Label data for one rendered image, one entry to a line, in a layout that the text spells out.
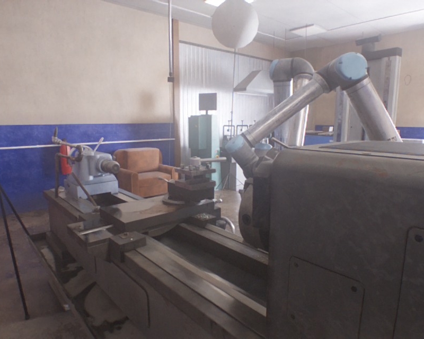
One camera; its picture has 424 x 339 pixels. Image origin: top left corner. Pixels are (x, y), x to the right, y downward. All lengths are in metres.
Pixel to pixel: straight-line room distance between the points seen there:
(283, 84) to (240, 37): 3.22
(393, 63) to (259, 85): 4.64
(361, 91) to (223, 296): 0.97
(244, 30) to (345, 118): 3.28
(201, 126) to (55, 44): 2.72
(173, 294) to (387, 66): 1.55
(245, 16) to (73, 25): 2.73
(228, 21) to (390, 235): 4.58
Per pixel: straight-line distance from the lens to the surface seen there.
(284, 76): 1.85
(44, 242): 2.84
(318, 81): 1.48
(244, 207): 0.94
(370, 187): 0.58
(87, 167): 2.20
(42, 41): 5.43
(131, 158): 5.35
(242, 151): 1.27
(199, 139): 5.61
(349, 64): 1.36
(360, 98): 1.39
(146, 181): 5.11
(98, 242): 1.43
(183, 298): 1.04
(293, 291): 0.74
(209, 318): 0.96
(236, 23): 4.95
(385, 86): 1.87
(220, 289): 1.07
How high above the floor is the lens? 1.40
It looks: 10 degrees down
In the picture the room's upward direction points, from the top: straight up
